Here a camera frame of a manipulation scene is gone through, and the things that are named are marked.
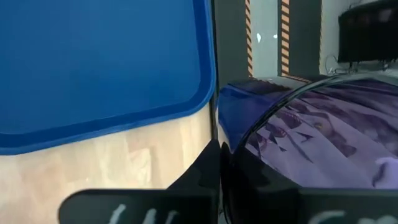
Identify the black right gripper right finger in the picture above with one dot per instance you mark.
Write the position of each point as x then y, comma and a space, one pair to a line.
264, 199

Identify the black perforated computer case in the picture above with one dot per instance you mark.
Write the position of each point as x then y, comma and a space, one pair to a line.
367, 34

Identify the black glossy plate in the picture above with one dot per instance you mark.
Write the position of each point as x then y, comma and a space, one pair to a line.
326, 140

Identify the blue plastic tray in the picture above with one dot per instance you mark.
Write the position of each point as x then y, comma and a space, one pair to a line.
93, 62

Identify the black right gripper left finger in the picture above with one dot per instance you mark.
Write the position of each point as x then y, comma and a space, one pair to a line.
186, 205

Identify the black hazard-striped floor mat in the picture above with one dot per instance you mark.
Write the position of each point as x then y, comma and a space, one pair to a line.
230, 37
303, 37

